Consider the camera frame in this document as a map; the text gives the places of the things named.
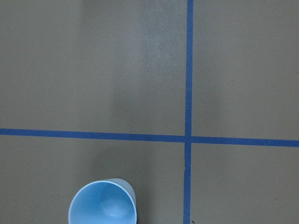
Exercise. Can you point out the blue cup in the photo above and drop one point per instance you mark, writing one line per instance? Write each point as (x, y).
(109, 201)

